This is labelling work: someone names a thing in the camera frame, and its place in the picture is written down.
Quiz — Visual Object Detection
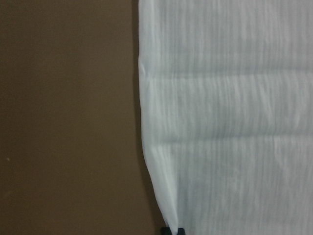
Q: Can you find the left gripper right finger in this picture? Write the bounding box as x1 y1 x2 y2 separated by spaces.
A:
177 228 185 235

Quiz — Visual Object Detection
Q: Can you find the light blue button shirt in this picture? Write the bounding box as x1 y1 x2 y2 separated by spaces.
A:
138 0 313 235

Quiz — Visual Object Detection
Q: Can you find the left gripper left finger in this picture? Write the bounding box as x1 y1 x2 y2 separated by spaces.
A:
160 227 171 235

